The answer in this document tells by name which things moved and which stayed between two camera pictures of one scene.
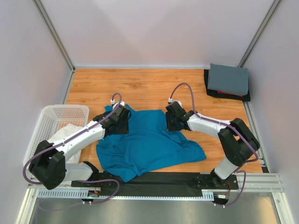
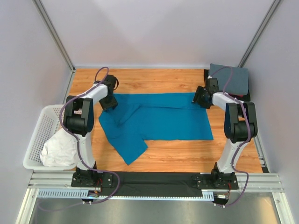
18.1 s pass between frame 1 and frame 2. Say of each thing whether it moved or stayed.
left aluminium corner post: stayed
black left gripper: moved
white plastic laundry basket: stayed
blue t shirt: moved
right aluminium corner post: stayed
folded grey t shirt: stayed
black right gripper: moved
